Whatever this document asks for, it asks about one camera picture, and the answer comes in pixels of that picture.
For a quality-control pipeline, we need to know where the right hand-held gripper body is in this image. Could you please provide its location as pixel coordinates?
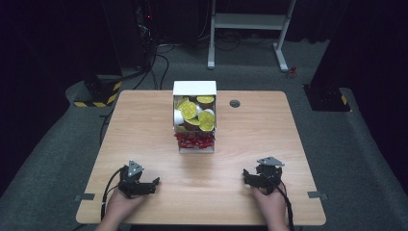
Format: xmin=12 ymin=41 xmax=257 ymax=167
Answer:
xmin=255 ymin=156 xmax=286 ymax=195

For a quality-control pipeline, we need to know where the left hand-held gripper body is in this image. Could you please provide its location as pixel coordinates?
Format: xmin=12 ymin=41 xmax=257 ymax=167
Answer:
xmin=117 ymin=159 xmax=146 ymax=199

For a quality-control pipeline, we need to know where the grey tape strip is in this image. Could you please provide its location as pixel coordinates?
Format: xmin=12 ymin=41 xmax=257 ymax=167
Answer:
xmin=74 ymin=192 xmax=96 ymax=202
xmin=306 ymin=191 xmax=329 ymax=200

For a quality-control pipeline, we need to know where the pile of red packets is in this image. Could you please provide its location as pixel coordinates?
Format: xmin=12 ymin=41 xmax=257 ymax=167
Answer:
xmin=174 ymin=131 xmax=216 ymax=150

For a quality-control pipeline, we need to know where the pile of yellow-lidded capsules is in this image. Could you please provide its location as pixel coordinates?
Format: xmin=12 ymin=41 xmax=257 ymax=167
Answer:
xmin=173 ymin=94 xmax=217 ymax=133

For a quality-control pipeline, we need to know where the black yellow striped stand base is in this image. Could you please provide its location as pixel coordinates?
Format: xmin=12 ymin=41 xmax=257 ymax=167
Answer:
xmin=73 ymin=74 xmax=124 ymax=109

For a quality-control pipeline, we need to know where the white two-compartment box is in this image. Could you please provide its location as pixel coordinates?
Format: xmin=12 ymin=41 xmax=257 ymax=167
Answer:
xmin=172 ymin=80 xmax=218 ymax=155

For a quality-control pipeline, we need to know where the dark computer tower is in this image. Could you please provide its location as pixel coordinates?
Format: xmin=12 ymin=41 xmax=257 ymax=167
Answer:
xmin=133 ymin=0 xmax=159 ymax=70

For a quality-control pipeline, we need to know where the white metal stand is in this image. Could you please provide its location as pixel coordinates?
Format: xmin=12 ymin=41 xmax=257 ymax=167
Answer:
xmin=207 ymin=0 xmax=297 ymax=73

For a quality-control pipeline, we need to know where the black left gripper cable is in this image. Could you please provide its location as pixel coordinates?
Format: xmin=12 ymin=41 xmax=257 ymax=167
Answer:
xmin=100 ymin=166 xmax=127 ymax=221

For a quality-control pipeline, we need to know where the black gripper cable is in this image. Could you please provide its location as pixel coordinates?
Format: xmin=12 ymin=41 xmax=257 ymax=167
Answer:
xmin=100 ymin=166 xmax=127 ymax=221
xmin=274 ymin=183 xmax=295 ymax=231

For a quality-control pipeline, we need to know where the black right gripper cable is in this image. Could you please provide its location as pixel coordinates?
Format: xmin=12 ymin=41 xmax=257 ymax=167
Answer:
xmin=274 ymin=183 xmax=295 ymax=231

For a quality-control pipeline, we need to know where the black floor cable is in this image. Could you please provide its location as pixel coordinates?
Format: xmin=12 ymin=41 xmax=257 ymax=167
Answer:
xmin=133 ymin=42 xmax=176 ymax=91

